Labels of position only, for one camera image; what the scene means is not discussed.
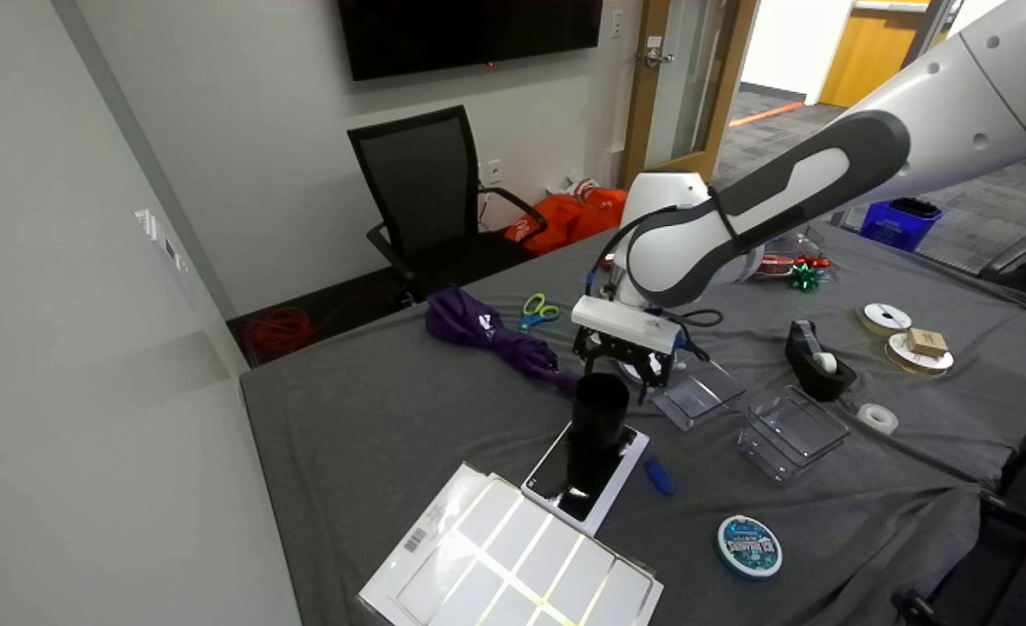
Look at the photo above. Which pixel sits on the black tape dispenser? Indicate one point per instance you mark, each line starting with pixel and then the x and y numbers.
pixel 815 359

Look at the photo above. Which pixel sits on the clear plastic box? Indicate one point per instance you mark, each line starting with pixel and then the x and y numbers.
pixel 790 440
pixel 706 402

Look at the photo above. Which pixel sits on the tan block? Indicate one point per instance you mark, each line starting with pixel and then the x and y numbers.
pixel 928 342

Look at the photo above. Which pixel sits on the white franka robot arm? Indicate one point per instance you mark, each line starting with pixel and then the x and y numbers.
pixel 836 176

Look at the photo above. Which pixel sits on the small blue pen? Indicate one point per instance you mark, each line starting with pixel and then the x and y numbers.
pixel 659 478

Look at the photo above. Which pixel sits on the black wall television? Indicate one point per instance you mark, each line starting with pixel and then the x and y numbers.
pixel 464 37

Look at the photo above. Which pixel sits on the orange plastic bag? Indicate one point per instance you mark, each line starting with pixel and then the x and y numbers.
pixel 568 216

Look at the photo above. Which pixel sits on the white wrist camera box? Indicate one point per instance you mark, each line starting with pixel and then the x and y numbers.
pixel 629 321

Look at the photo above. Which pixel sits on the black mug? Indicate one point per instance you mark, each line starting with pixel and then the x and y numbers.
pixel 595 437

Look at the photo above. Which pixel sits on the smartphone on white box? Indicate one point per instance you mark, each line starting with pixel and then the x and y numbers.
pixel 620 475

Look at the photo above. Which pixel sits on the blue round lid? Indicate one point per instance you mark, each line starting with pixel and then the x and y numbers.
pixel 751 547

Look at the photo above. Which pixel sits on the white wall switch plate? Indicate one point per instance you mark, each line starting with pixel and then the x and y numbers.
pixel 150 223

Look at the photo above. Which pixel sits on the purple ribbon bundle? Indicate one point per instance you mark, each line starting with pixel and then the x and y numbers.
pixel 477 326

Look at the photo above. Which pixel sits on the wooden glass door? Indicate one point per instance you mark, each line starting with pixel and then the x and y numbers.
pixel 697 71

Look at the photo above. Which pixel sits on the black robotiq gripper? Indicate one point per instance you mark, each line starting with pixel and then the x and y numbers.
pixel 629 352

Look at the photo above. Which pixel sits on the grey tablecloth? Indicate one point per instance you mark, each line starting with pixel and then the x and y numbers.
pixel 420 440

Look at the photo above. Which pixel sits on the small white tape roll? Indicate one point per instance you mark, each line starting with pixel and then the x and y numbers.
pixel 879 420

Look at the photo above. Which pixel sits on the blue bin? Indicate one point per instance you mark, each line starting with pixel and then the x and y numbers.
pixel 897 223

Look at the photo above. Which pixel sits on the black office chair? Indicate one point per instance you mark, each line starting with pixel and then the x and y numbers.
pixel 427 184

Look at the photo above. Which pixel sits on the yellow wooden door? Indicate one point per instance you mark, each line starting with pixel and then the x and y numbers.
pixel 865 52

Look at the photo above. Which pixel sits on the white slatted tray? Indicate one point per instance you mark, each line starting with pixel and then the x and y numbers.
pixel 498 561

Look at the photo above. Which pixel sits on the blue green scissors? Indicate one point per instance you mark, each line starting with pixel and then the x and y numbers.
pixel 537 311

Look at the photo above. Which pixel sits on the green gift bow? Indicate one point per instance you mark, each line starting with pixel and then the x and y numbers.
pixel 805 279

